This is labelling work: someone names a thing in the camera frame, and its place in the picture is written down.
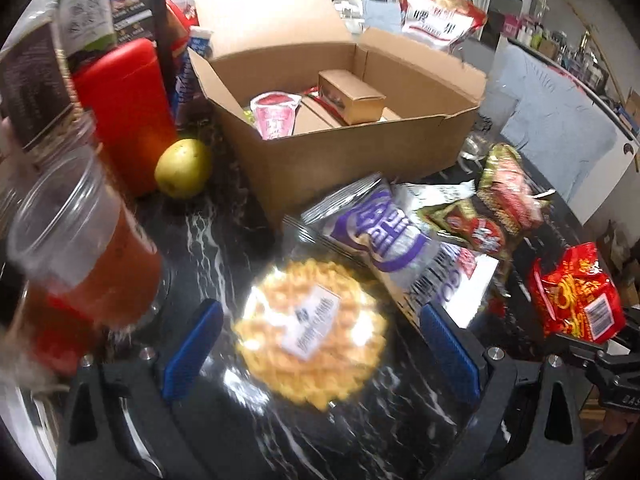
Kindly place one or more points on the pink rose cone packet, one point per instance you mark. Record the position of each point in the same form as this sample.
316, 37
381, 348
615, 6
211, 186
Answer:
275, 113

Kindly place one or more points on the silver purple snack bag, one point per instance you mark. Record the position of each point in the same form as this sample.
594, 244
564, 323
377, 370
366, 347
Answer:
416, 266

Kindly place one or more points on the clear glass mug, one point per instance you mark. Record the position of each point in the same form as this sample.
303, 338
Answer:
476, 146

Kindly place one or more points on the gold rectangular box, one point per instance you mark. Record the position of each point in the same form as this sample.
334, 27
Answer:
350, 98

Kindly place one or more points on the black coffee bag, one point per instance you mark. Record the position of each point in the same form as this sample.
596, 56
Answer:
141, 19

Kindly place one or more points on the red white snack bar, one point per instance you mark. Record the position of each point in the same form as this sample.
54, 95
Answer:
313, 93

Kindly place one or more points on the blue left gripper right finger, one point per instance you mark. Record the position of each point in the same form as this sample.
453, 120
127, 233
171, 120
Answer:
461, 371

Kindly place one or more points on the red canister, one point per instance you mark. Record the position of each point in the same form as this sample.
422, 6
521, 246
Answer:
125, 91

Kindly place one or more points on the dark label tall jar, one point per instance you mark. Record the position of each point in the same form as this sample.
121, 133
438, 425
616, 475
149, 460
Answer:
36, 89

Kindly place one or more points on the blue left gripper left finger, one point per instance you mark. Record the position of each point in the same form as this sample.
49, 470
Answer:
182, 360

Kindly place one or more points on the white kettle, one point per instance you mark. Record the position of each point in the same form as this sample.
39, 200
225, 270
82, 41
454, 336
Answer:
351, 12

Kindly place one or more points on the brown cardboard box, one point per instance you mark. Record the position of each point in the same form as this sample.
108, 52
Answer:
307, 106

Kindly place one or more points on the packaged waffle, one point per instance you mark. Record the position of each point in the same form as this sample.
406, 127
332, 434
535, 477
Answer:
311, 333

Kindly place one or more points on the black lid red jar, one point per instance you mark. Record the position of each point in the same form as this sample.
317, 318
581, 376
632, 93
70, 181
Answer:
56, 335

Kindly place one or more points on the clear jar orange contents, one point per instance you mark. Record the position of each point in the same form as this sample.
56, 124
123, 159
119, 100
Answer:
74, 235

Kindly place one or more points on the red white snack bag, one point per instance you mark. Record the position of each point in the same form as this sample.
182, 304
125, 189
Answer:
441, 24

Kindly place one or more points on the green red snack packet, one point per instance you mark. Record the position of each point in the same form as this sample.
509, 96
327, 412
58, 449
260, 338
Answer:
502, 210

